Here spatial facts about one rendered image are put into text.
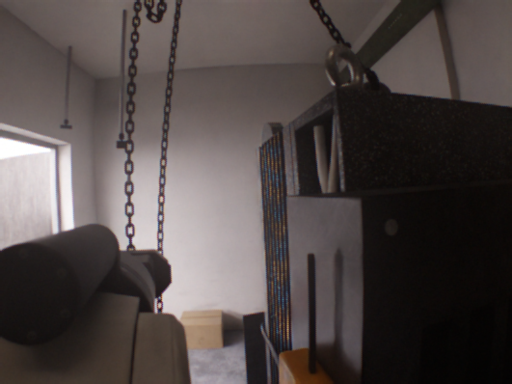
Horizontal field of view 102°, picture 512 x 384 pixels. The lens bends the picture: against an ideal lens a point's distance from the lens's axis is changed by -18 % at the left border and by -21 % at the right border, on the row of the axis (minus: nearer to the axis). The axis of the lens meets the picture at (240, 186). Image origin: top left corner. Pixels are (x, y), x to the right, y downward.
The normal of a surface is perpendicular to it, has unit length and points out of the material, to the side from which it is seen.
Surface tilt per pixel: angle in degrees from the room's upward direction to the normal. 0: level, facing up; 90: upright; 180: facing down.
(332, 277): 90
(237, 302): 90
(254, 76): 90
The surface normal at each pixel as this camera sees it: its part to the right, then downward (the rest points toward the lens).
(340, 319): -0.98, 0.05
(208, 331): 0.04, -0.03
